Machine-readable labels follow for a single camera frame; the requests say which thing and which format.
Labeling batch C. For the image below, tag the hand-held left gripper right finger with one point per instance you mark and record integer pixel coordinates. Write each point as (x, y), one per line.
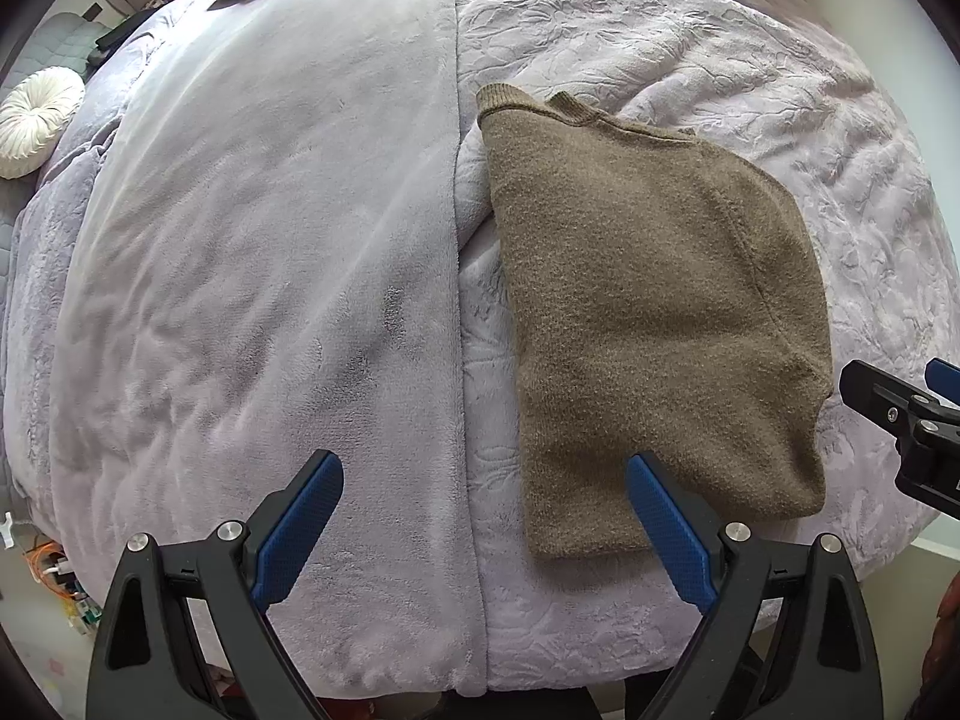
(667, 532)

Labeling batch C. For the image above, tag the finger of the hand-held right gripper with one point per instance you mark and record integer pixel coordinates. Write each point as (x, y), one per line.
(943, 376)
(870, 390)

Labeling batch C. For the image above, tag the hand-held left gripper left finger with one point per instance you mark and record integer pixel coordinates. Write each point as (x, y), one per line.
(300, 525)

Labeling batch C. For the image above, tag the brown knit sweater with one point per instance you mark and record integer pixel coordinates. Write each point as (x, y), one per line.
(645, 300)

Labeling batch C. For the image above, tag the dark red patterned clothing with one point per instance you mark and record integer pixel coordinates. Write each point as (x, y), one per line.
(946, 645)

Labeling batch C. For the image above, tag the lilac fleece blanket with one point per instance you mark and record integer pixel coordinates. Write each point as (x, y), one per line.
(262, 240)

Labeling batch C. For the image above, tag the white round cushion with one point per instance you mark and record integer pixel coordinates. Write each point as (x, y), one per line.
(37, 120)

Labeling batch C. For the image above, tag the black garment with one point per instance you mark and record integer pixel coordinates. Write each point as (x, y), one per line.
(112, 37)

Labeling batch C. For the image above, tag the grey quilted mat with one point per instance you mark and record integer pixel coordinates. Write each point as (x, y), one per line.
(60, 34)

